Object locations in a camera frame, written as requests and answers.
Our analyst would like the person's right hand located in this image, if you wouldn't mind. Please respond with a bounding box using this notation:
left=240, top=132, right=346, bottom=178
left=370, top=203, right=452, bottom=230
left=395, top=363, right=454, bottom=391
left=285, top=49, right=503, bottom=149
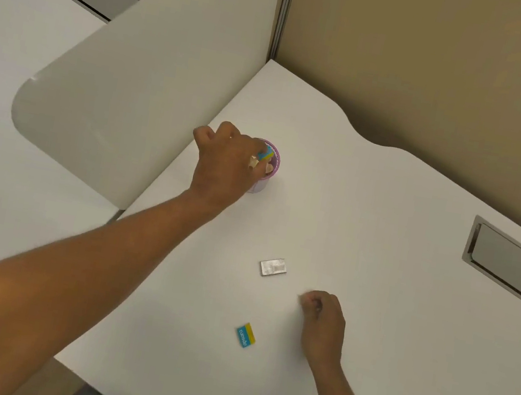
left=287, top=287, right=353, bottom=373

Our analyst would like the person's left hand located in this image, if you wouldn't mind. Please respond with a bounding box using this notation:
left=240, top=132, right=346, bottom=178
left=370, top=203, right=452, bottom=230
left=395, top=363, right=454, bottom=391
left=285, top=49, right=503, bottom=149
left=181, top=115, right=279, bottom=216

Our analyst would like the person's left forearm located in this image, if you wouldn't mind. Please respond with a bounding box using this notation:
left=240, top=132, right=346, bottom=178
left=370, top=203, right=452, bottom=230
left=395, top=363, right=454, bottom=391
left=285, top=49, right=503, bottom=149
left=0, top=154, right=223, bottom=395

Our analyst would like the blue green yellow eraser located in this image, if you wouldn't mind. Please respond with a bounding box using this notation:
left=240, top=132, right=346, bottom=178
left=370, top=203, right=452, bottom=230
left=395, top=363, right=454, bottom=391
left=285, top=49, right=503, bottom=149
left=256, top=143, right=277, bottom=163

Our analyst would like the purple plastic cup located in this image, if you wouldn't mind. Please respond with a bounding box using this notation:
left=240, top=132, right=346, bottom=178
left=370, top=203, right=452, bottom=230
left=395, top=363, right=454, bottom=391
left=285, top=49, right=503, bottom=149
left=243, top=137, right=285, bottom=198

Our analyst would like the small silver staple box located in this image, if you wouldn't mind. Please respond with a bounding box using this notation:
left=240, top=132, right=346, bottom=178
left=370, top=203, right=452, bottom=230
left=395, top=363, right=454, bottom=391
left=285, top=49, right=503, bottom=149
left=257, top=254, right=290, bottom=281

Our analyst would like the blue and yellow eraser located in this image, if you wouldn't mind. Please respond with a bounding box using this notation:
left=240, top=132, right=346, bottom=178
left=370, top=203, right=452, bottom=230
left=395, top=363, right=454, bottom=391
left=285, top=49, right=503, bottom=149
left=232, top=320, right=259, bottom=350

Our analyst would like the white desk divider panel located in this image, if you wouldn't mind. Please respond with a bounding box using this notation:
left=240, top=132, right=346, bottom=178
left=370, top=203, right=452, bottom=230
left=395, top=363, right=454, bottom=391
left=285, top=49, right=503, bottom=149
left=0, top=0, right=282, bottom=230

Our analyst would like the aluminium partition post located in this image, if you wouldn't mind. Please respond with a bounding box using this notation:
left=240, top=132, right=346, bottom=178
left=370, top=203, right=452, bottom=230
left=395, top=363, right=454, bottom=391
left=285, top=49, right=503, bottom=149
left=266, top=0, right=296, bottom=65

